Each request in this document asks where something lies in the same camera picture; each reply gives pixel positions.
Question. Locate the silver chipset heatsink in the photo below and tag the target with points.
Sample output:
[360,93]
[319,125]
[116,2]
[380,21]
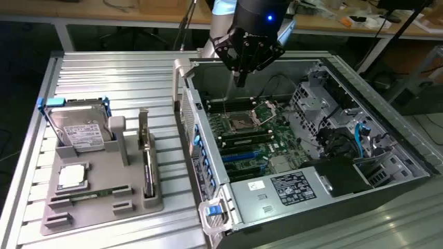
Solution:
[280,164]

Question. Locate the black stand pole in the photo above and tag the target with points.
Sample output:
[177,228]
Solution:
[411,22]

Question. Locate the white and black desk item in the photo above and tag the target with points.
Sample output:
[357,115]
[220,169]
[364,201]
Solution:
[369,24]

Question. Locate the open metal socket cover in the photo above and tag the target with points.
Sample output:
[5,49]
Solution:
[264,111]

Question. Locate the blue expansion slot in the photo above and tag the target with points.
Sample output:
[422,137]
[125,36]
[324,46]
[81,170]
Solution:
[239,156]

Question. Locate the green RAM stick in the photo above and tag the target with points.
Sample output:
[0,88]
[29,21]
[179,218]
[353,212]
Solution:
[93,194]

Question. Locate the black expansion slot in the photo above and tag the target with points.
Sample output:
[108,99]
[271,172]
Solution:
[245,169]

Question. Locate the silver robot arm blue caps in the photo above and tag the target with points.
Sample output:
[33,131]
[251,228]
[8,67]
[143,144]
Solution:
[221,26]

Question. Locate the thin metal locking lever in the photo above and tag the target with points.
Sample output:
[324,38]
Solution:
[225,107]

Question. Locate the grey power supply unit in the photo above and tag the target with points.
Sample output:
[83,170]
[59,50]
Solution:
[248,207]

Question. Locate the black office chair base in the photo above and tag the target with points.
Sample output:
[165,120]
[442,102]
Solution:
[135,33]

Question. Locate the green motherboard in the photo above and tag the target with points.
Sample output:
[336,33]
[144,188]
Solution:
[291,150]

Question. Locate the black graphics card metal bracket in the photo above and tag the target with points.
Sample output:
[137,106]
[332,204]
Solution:
[148,176]

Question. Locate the hard disk with blue carrier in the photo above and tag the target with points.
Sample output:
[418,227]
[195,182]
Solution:
[83,129]

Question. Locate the perforated metal disk bay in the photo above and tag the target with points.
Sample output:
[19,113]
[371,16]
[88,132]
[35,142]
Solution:
[311,103]

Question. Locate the black monitor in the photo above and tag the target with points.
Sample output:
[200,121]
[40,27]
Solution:
[397,3]

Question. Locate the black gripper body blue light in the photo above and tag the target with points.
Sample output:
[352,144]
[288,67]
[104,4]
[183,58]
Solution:
[259,23]

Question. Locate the silver CPU chip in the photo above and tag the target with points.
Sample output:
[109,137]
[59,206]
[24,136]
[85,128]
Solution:
[71,175]

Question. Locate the dark grey equipment box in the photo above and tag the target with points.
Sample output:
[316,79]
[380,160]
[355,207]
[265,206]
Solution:
[422,98]

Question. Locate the RAM stick with grey label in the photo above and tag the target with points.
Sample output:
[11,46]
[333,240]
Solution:
[241,141]

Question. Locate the black plastic shroud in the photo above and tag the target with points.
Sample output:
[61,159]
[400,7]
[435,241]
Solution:
[332,176]

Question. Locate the brown cardboard box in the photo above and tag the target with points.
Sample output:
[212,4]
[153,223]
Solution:
[163,6]

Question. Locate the grey plastic parts rack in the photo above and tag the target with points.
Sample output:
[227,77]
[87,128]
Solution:
[103,176]

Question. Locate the black computer mouse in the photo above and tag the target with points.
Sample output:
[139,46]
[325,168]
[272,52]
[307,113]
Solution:
[392,18]

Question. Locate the CPU socket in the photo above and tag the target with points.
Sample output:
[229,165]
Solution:
[239,123]

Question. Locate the open black PC case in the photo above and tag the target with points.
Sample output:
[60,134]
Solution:
[345,207]

